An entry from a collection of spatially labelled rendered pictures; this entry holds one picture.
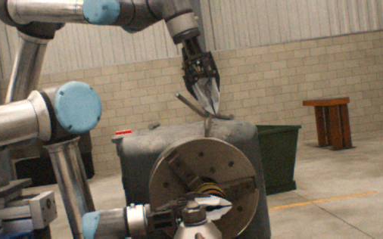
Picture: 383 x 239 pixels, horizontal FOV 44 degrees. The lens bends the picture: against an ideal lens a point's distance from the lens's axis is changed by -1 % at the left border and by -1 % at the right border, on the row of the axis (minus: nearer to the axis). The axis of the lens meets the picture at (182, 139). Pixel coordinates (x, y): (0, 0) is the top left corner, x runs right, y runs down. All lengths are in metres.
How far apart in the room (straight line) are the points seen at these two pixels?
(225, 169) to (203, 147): 0.09
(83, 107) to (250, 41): 10.77
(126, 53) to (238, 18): 2.81
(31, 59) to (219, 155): 0.65
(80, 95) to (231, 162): 0.51
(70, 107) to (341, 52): 11.49
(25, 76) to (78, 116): 0.53
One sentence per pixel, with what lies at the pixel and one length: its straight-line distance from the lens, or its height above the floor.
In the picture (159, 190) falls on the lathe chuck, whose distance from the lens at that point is 1.36.
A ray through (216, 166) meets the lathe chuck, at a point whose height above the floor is 1.15.
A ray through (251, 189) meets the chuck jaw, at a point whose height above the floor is 1.08.
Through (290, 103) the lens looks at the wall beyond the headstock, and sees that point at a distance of 11.87.
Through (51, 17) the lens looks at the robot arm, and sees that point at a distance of 1.29.
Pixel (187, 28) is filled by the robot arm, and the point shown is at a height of 1.52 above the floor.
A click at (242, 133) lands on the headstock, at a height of 1.22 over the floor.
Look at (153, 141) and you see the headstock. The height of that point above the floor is 1.24.
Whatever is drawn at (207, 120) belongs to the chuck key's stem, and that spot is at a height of 1.28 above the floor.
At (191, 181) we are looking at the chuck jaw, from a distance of 1.30.
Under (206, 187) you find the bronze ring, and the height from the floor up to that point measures 1.12.
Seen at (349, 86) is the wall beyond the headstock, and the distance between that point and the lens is 12.40.
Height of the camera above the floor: 1.35
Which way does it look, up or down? 5 degrees down
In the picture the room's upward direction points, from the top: 8 degrees counter-clockwise
